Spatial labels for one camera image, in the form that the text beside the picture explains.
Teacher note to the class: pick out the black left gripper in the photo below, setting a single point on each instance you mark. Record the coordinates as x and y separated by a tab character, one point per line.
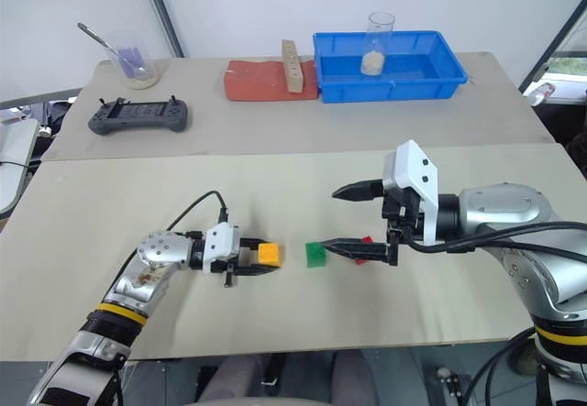
246	254

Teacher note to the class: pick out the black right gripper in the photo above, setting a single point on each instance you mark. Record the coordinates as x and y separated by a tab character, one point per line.
400	216

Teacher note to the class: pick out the yellow cube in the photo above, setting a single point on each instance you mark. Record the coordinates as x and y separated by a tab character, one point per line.
269	254

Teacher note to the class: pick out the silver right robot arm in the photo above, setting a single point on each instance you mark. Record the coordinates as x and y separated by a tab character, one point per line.
513	213

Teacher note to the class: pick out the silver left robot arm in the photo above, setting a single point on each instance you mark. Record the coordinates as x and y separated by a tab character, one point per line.
151	259

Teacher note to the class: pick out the red cube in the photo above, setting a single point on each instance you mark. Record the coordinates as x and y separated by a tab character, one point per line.
366	240

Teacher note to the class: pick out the green cube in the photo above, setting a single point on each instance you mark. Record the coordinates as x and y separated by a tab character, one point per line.
315	255

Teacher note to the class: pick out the dark rounded shape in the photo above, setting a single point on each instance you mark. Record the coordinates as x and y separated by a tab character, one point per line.
238	376

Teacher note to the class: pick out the blue plastic bin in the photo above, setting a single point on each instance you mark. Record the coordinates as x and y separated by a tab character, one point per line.
390	67

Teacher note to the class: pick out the wooden block with holes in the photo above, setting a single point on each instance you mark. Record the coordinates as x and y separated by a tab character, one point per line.
292	67

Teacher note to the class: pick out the red cloth mat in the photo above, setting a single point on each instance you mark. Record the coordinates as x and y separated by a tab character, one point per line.
257	80

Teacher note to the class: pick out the grey handheld controller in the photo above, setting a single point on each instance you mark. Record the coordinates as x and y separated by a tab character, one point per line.
137	117

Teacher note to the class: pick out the white device with red mark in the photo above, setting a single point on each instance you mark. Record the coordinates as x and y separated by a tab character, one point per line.
539	92

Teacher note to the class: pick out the wide glass beaker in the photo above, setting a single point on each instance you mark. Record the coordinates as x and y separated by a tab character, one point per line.
135	64

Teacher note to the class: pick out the white side desk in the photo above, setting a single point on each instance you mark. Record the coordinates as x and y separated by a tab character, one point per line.
14	163

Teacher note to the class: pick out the grey diagonal pole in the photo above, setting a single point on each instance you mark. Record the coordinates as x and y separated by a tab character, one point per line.
162	12

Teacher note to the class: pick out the glass bowl with spoon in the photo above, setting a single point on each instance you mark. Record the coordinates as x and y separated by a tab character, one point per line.
98	37

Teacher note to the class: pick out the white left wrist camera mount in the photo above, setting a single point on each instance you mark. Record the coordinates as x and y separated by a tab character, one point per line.
220	245

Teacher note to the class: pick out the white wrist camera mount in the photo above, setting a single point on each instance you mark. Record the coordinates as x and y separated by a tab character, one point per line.
220	245
417	172

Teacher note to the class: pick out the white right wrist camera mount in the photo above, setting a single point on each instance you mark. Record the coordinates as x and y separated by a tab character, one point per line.
417	172

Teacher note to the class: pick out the dark window frame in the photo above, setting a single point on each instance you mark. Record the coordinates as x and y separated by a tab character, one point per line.
550	44

